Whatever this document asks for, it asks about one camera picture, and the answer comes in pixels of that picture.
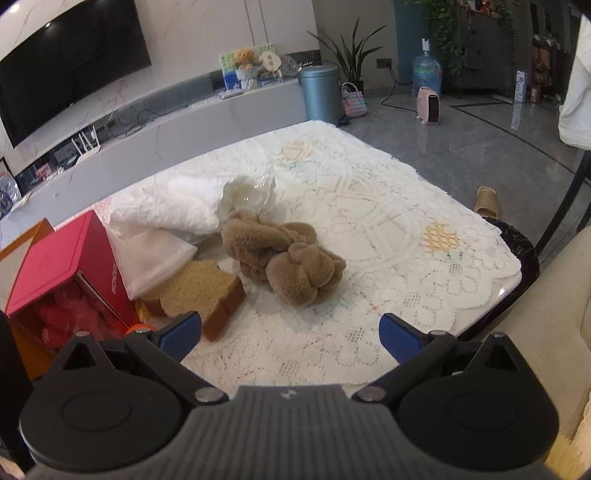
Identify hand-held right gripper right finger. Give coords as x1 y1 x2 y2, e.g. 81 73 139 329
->
352 312 528 408

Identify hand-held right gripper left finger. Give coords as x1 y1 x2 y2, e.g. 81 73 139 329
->
54 311 229 408

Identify toast slice plush cushion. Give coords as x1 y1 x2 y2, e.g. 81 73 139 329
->
141 259 246 342

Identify white cloth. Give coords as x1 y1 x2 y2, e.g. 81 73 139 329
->
108 222 198 300

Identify brown knotted plush toy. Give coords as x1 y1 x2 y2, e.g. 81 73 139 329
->
221 209 347 306

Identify clear bag of white stuffing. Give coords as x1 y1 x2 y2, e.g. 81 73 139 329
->
108 138 278 245

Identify orange cardboard box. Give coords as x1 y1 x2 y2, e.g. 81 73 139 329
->
0 218 61 380

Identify red box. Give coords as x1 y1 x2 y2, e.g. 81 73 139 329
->
6 210 140 350

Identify cream sofa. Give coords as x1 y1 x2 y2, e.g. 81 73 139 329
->
462 226 591 480

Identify tan slipper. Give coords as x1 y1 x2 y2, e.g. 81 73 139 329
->
475 186 500 219

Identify grey white television console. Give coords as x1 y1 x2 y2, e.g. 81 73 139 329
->
0 74 308 234

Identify white router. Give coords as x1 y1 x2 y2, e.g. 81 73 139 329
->
71 126 102 165

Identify black metal stand leg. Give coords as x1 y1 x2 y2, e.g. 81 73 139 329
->
536 150 591 252

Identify pink space heater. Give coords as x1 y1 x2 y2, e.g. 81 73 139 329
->
416 86 441 125

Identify woven basket bag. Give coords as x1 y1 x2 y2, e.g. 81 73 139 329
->
341 82 369 119

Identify blue metal trash bin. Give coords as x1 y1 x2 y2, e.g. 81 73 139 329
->
300 62 343 125

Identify green picture board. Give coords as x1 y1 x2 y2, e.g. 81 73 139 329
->
219 44 283 89

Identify blue water jug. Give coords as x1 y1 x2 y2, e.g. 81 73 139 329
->
412 38 443 97

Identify small teddy bear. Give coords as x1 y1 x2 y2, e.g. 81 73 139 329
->
233 48 258 71

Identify potted long-leaf plant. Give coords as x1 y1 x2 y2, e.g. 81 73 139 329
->
307 17 387 93

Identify white hanging garment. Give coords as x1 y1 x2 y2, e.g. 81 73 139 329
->
558 14 591 151

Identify black flat television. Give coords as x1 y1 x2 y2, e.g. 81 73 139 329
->
0 0 152 148

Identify dark cabinet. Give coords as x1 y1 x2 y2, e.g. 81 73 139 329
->
455 0 519 95

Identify hanging green vine plant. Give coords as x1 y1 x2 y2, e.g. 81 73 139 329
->
404 0 465 75

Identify black cables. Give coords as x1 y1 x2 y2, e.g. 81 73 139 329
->
108 108 160 138

